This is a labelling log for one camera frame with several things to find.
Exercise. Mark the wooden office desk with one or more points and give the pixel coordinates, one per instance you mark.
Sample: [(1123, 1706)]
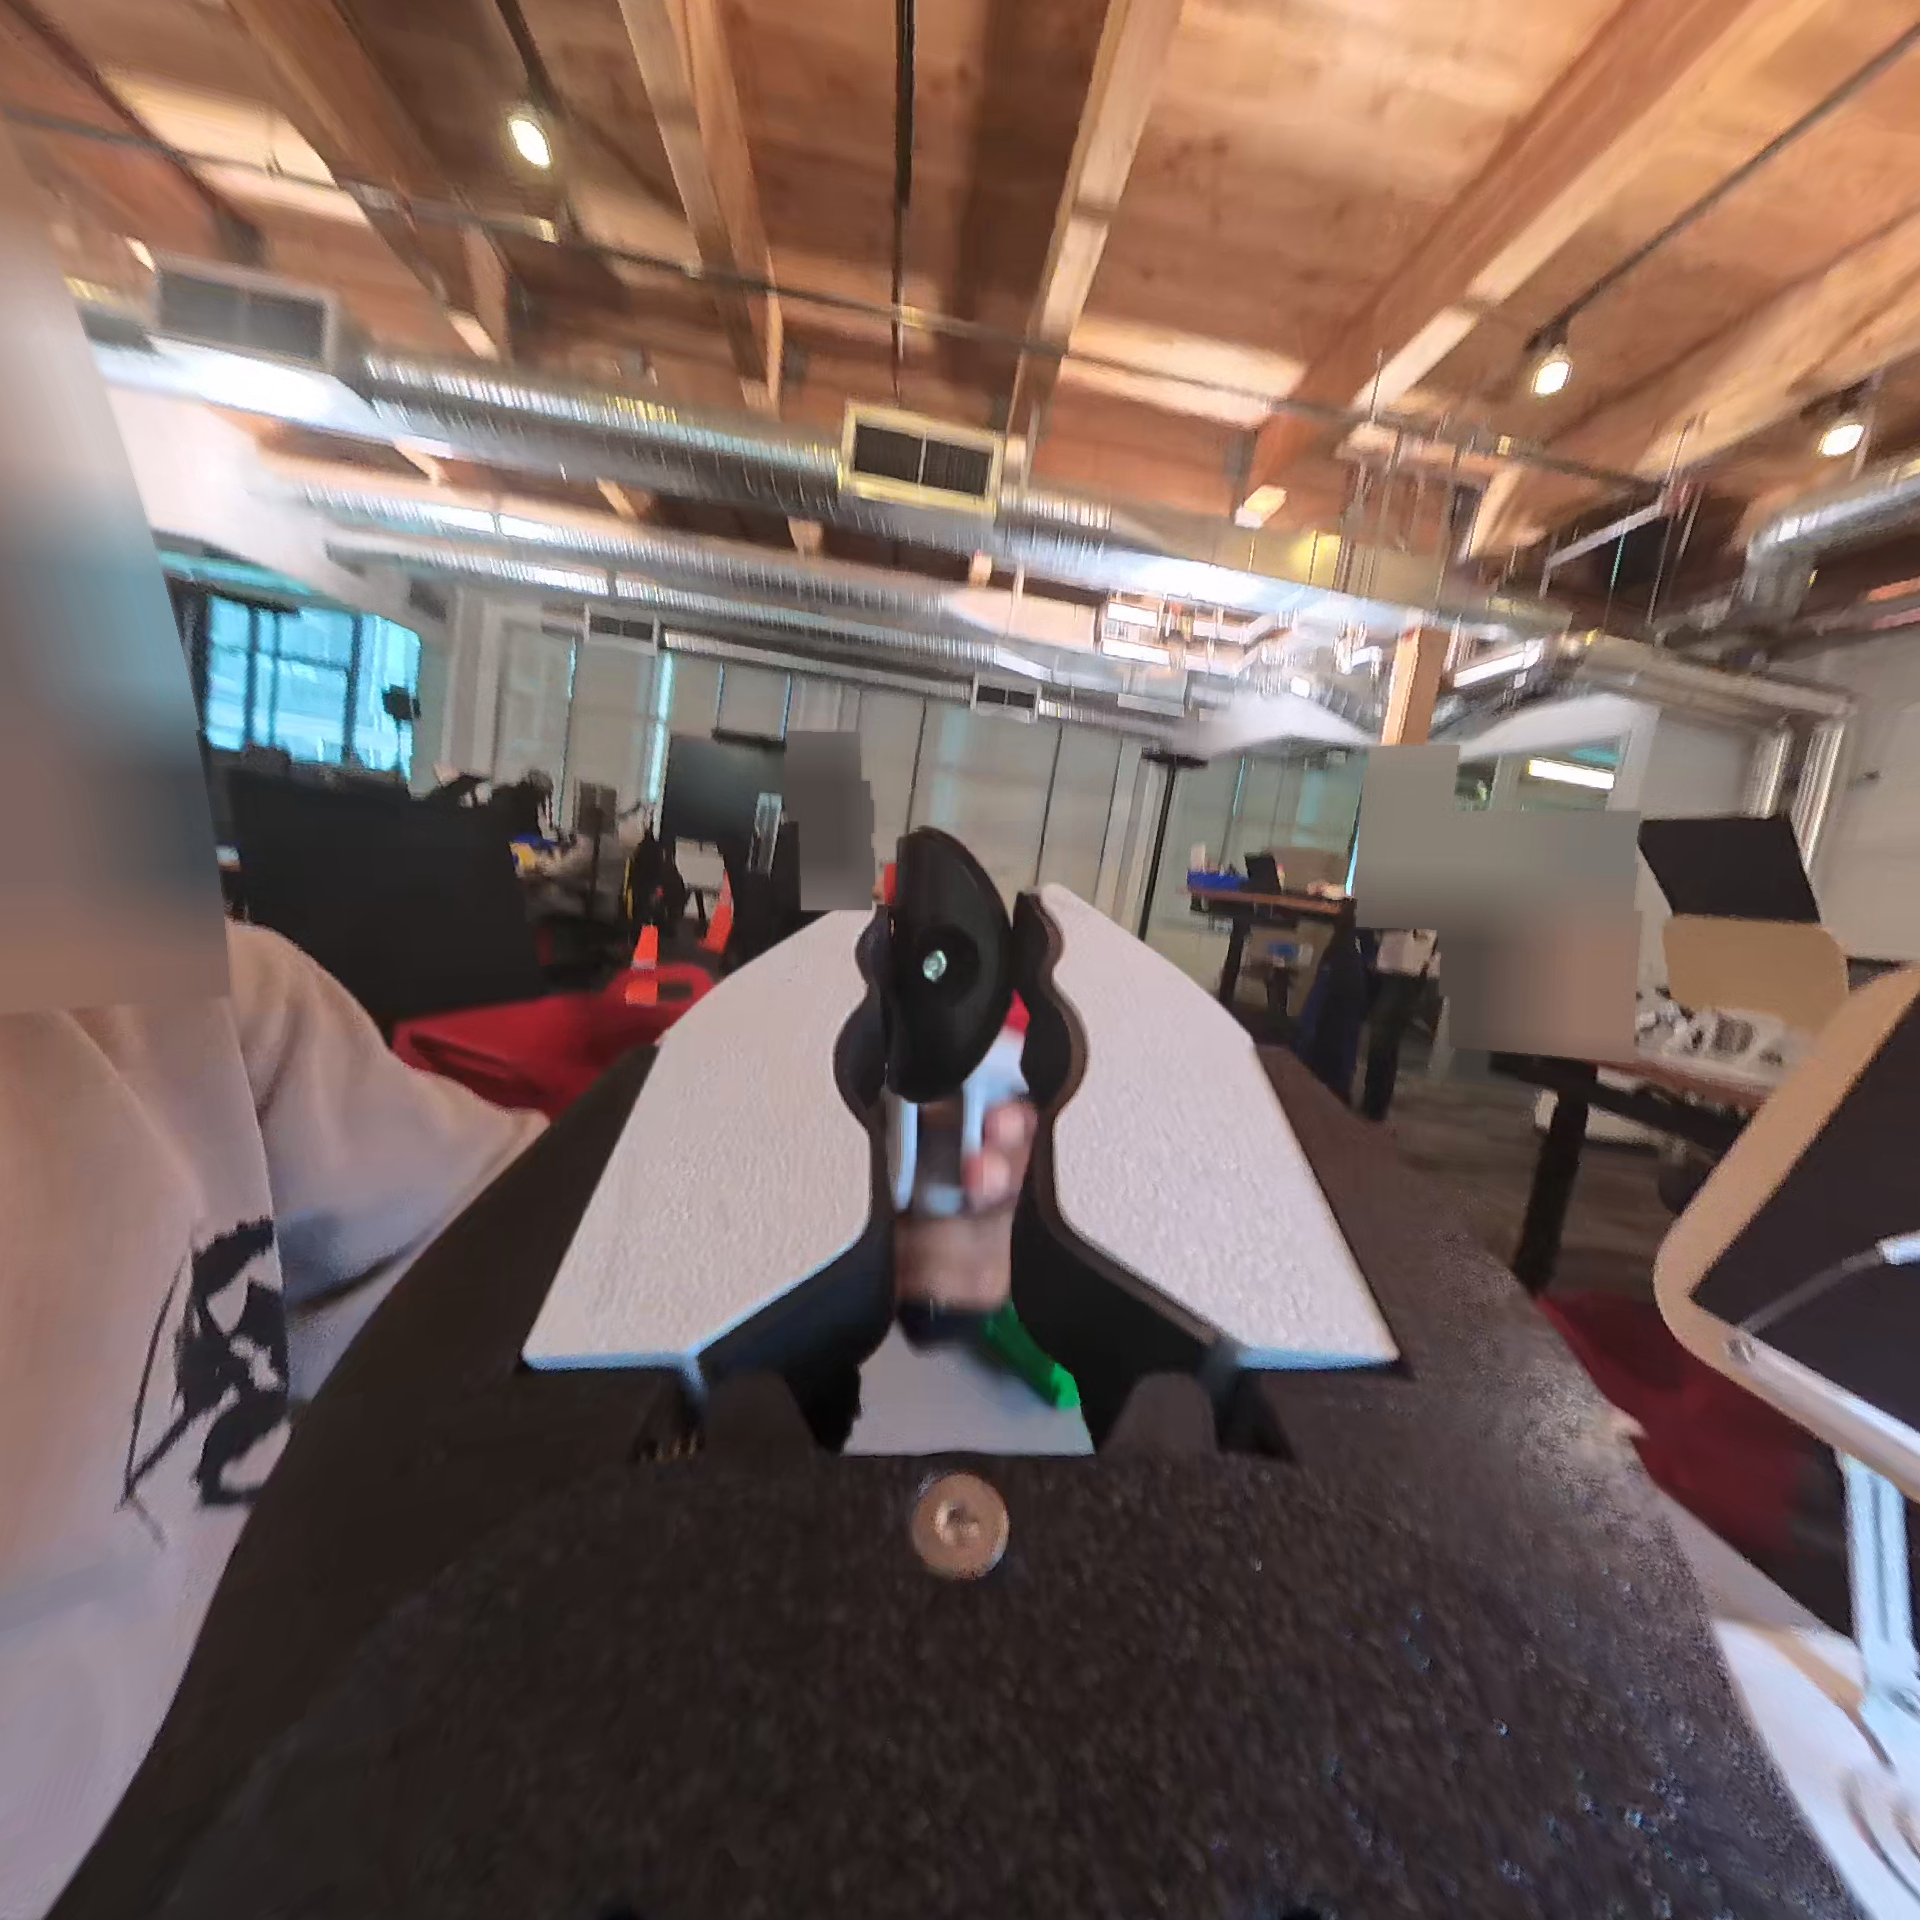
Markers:
[(1277, 900), (1651, 1079)]

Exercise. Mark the red plastic crate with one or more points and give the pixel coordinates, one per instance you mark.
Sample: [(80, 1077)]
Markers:
[(1695, 1425)]

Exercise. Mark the person's left hand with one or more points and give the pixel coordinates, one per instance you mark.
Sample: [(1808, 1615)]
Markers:
[(1003, 1154)]

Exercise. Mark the black rectangular object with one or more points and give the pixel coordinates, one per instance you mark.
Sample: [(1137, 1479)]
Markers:
[(1724, 868)]

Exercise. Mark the black board with wooden edge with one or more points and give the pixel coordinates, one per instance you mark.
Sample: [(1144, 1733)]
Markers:
[(1830, 1200)]

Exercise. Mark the ceiling air vent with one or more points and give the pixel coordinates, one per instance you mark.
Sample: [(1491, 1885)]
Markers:
[(921, 457)]

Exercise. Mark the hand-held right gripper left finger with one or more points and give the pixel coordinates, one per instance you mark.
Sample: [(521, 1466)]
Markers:
[(721, 1184)]

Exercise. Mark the brown cardboard piece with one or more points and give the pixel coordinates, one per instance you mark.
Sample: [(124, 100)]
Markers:
[(1757, 973)]

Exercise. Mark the silver metal duct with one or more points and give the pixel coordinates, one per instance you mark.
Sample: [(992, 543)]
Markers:
[(676, 434)]

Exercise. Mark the green plastic bin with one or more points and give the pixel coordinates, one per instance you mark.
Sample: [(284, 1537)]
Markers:
[(1037, 1357)]

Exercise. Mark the black remote control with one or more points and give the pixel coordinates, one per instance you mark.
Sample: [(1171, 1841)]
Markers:
[(939, 973)]

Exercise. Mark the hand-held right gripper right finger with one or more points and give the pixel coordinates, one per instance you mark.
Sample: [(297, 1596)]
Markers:
[(1201, 1184)]

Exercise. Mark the black partition panel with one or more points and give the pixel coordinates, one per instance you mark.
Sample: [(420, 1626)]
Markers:
[(376, 885)]

